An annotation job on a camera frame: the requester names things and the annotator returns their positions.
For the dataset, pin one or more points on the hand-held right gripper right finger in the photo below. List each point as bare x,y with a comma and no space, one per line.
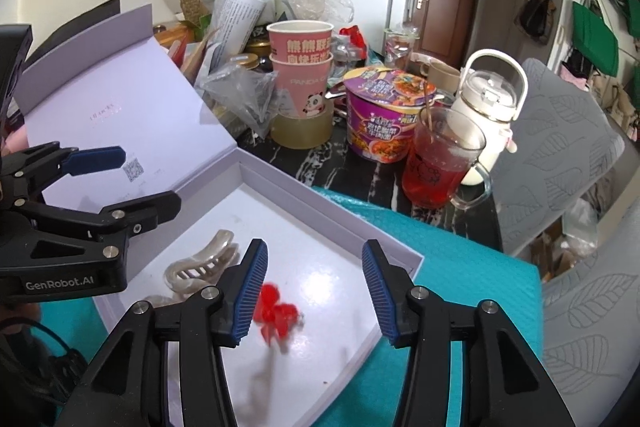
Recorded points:
380,292

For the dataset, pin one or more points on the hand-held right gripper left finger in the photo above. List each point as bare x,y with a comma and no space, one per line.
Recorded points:
247,292

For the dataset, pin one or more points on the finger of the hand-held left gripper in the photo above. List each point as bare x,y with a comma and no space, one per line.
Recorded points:
100,158
150,207

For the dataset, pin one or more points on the red bow hair clip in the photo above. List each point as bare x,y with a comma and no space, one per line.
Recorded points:
272,312

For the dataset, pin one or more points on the pearl hair claw clip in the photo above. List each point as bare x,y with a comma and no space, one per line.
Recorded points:
195,267

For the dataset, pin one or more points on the teal table mat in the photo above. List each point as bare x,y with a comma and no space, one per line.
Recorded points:
475,307

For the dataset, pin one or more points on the glass mug red drink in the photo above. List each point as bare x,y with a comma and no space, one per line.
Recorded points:
432,172

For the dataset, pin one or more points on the clear plastic wrapper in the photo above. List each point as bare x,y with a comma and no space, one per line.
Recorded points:
240,97

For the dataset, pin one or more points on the clear tape roll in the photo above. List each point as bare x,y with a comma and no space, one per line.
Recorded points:
300,132

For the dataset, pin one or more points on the purple instant noodle bowl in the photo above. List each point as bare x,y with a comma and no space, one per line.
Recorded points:
380,117

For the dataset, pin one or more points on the gold lid jar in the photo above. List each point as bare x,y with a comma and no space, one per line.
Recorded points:
252,61

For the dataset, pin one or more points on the pink panda paper cup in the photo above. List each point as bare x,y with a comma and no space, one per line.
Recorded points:
300,84

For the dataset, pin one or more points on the rolled printed leaflet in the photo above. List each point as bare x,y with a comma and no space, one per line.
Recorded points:
235,17

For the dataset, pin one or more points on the grey leaf-pattern chair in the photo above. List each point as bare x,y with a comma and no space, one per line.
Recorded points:
555,142
595,332

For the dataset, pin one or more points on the beige ceramic mug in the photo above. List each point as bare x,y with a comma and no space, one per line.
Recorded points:
442,77

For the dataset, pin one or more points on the glass jar with lid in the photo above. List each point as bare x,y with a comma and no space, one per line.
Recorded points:
400,47

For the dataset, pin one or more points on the red plastic packaging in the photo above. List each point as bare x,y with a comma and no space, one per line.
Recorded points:
352,38

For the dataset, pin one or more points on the crumpled clear plastic bag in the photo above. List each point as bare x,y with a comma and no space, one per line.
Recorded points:
325,2

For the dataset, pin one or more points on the dark hanging handbag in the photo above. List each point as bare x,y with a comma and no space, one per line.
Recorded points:
535,12

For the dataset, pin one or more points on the green tote bag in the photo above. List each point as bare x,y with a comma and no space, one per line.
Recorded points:
636,84
631,7
595,37

